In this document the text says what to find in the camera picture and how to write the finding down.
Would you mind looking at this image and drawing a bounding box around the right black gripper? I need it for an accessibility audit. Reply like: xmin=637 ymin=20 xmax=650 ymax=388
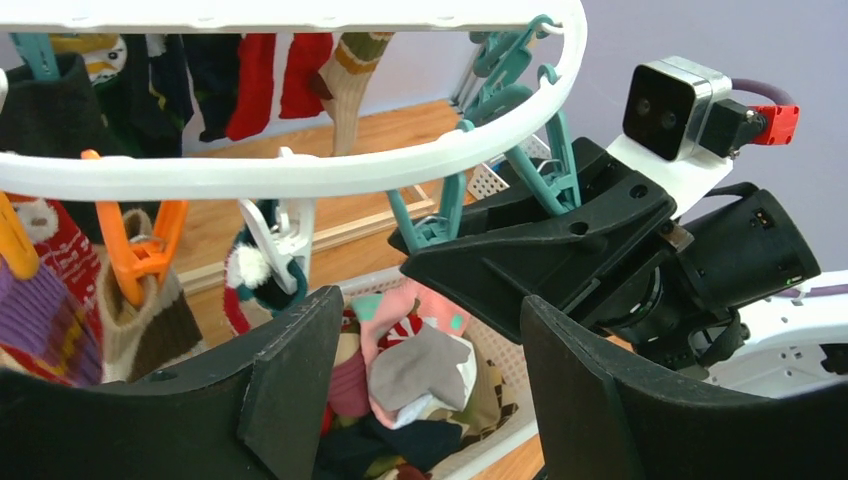
xmin=400 ymin=137 xmax=676 ymax=344

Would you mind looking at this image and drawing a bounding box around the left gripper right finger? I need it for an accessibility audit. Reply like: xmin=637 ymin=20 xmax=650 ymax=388
xmin=521 ymin=296 xmax=847 ymax=479

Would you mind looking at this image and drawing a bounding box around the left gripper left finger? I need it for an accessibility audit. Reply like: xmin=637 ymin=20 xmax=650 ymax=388
xmin=1 ymin=286 xmax=343 ymax=479

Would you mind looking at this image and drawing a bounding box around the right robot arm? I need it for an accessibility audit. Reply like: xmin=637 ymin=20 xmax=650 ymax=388
xmin=401 ymin=138 xmax=847 ymax=398

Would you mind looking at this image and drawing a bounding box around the teal clip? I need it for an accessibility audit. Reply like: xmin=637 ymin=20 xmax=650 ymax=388
xmin=386 ymin=172 xmax=467 ymax=253

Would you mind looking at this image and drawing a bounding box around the white clip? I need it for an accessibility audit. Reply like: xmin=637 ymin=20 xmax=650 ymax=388
xmin=238 ymin=146 xmax=317 ymax=296

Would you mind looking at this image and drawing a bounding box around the orange clip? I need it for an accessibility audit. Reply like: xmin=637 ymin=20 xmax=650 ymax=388
xmin=80 ymin=149 xmax=191 ymax=309

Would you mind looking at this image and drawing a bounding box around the white side basket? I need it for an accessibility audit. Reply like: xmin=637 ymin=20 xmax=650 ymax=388
xmin=467 ymin=135 xmax=551 ymax=200

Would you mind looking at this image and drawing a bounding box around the beige brown striped sock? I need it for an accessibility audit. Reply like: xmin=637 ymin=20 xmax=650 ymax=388
xmin=97 ymin=208 xmax=205 ymax=384

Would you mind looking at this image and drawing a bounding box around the pink sock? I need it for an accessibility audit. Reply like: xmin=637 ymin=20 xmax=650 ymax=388
xmin=351 ymin=279 xmax=478 ymax=430

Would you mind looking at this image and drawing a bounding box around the white sock laundry basket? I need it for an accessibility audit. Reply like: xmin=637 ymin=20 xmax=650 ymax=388
xmin=313 ymin=269 xmax=537 ymax=479

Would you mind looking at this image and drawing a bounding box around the grey sock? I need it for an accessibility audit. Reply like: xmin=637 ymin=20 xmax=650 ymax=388
xmin=368 ymin=325 xmax=473 ymax=411

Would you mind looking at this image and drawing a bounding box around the purple sock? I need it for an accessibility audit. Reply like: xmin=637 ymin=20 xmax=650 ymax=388
xmin=1 ymin=260 xmax=102 ymax=387

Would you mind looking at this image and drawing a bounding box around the red patterned sock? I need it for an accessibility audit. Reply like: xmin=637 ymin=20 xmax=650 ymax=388
xmin=11 ymin=197 xmax=102 ymax=339

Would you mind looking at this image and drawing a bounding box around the red hanging sock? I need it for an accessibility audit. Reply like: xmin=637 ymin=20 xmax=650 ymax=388
xmin=225 ymin=33 xmax=334 ymax=141

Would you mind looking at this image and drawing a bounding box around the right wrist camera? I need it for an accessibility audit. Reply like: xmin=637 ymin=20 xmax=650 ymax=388
xmin=606 ymin=56 xmax=801 ymax=218

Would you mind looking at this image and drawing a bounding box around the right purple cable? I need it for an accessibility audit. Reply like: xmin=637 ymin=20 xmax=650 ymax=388
xmin=730 ymin=78 xmax=796 ymax=109

